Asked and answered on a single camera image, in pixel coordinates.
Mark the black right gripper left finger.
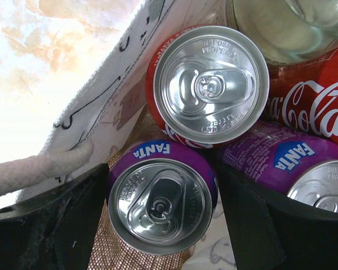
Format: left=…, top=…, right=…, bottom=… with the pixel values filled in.
left=0, top=164, right=109, bottom=269

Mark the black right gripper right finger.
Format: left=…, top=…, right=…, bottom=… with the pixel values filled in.
left=217, top=165, right=338, bottom=269

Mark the purple fanta can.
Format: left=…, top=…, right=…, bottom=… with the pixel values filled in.
left=108, top=139, right=218, bottom=255
left=216, top=120, right=338, bottom=213

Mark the clear glass beverage bottle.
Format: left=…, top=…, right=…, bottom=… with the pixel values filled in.
left=226, top=0, right=338, bottom=66

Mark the red Coca-Cola can rear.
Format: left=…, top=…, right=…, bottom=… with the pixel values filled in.
left=264, top=48, right=338, bottom=144

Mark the red Coca-Cola can upright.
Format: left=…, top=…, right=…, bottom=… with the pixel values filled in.
left=145, top=25, right=269, bottom=149

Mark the white rope bag handle left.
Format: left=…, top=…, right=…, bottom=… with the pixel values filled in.
left=0, top=139, right=94, bottom=196

